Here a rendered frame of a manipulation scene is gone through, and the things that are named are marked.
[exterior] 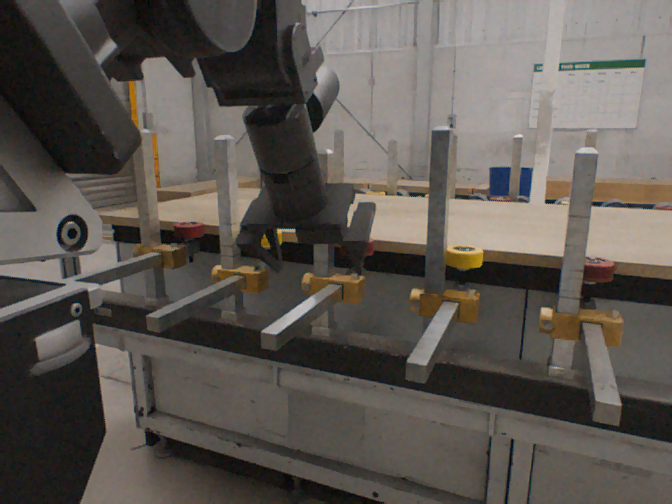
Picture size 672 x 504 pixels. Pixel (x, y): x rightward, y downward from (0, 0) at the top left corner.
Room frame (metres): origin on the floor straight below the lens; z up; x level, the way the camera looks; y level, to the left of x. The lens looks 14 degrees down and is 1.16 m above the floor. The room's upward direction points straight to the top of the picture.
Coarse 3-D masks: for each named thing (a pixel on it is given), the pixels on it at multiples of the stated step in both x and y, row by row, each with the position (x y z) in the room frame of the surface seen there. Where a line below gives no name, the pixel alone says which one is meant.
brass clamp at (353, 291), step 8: (304, 280) 1.05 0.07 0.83; (312, 280) 1.04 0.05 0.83; (320, 280) 1.03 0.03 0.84; (328, 280) 1.02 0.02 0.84; (336, 280) 1.01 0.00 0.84; (344, 280) 1.01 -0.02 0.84; (352, 280) 1.01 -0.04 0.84; (360, 280) 1.01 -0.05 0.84; (304, 288) 1.04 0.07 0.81; (312, 288) 1.04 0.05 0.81; (320, 288) 1.03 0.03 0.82; (344, 288) 1.01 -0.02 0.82; (352, 288) 1.00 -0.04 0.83; (360, 288) 1.01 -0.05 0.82; (344, 296) 1.01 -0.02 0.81; (352, 296) 1.00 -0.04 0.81; (360, 296) 1.01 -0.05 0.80
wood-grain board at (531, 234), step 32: (256, 192) 2.09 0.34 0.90; (128, 224) 1.47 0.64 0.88; (160, 224) 1.42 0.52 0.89; (384, 224) 1.35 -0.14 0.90; (416, 224) 1.35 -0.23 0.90; (448, 224) 1.35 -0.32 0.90; (480, 224) 1.35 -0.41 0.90; (512, 224) 1.35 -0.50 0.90; (544, 224) 1.35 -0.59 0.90; (608, 224) 1.35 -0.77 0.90; (640, 224) 1.35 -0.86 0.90; (512, 256) 1.03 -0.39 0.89; (544, 256) 1.01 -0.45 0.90; (608, 256) 0.99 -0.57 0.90; (640, 256) 0.99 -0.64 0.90
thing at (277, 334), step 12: (324, 288) 0.99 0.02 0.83; (336, 288) 0.99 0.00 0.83; (312, 300) 0.91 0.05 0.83; (324, 300) 0.92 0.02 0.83; (336, 300) 0.98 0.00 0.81; (300, 312) 0.85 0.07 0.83; (312, 312) 0.87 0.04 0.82; (276, 324) 0.79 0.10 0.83; (288, 324) 0.79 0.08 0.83; (300, 324) 0.83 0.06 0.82; (264, 336) 0.75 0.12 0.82; (276, 336) 0.75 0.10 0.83; (288, 336) 0.78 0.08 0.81; (264, 348) 0.75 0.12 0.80; (276, 348) 0.75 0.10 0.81
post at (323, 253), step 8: (320, 152) 1.04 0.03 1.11; (328, 152) 1.04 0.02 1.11; (320, 160) 1.04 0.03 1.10; (328, 160) 1.04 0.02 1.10; (328, 168) 1.03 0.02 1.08; (328, 176) 1.03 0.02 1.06; (320, 248) 1.04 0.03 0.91; (328, 248) 1.03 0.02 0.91; (320, 256) 1.04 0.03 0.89; (328, 256) 1.03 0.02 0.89; (320, 264) 1.04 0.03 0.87; (328, 264) 1.03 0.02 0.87; (320, 272) 1.04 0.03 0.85; (328, 272) 1.03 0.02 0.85; (328, 312) 1.03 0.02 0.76; (320, 320) 1.04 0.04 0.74; (328, 320) 1.03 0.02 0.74
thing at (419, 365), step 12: (456, 288) 1.00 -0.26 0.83; (468, 288) 1.02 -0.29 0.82; (444, 312) 0.86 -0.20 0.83; (456, 312) 0.89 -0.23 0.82; (432, 324) 0.80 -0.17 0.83; (444, 324) 0.80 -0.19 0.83; (432, 336) 0.75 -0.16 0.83; (444, 336) 0.78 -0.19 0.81; (420, 348) 0.70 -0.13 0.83; (432, 348) 0.70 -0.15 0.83; (408, 360) 0.66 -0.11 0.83; (420, 360) 0.66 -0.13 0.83; (432, 360) 0.69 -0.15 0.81; (408, 372) 0.66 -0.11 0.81; (420, 372) 0.65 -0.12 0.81
